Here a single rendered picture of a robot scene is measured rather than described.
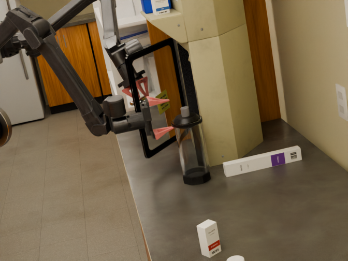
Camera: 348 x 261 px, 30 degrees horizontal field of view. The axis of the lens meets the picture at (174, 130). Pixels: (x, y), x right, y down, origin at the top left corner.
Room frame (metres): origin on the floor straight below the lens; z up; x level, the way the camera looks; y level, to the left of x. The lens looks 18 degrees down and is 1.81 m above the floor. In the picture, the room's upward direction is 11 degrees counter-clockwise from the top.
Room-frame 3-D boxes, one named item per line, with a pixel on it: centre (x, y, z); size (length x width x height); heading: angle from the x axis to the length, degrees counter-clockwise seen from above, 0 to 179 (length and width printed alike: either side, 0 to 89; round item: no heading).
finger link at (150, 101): (2.13, 0.04, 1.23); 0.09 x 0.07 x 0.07; 96
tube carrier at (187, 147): (2.14, -0.05, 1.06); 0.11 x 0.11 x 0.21
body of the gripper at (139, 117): (2.12, 0.11, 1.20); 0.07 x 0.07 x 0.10; 6
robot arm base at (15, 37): (2.81, 0.60, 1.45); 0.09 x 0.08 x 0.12; 157
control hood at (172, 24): (2.39, -0.03, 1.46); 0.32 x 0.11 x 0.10; 6
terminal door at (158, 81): (2.42, 0.03, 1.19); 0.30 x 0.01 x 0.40; 143
